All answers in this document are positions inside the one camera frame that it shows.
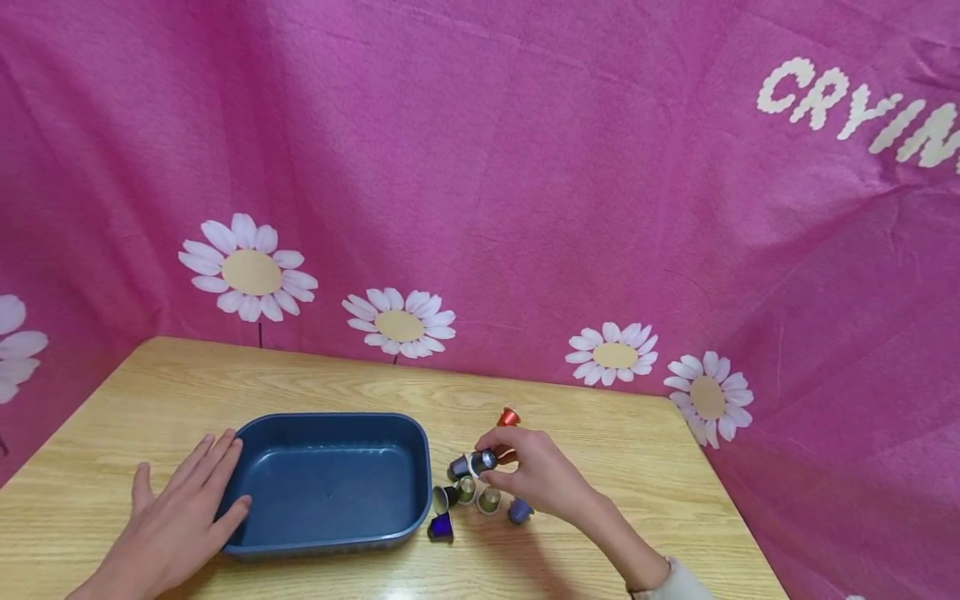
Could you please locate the person's right hand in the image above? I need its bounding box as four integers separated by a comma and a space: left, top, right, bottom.
474, 426, 603, 526

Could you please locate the person's left hand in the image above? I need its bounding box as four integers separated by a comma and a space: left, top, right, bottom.
102, 428, 253, 598

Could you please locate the dark blue rectangular tray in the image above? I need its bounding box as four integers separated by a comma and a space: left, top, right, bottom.
215, 412, 433, 560

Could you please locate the person's left forearm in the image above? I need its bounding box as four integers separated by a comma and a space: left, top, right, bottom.
64, 568, 158, 600

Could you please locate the person's right forearm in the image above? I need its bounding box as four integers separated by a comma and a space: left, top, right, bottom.
577, 493, 718, 600

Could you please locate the pile of colourful coffee capsules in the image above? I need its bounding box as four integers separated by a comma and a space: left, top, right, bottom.
427, 407, 535, 544

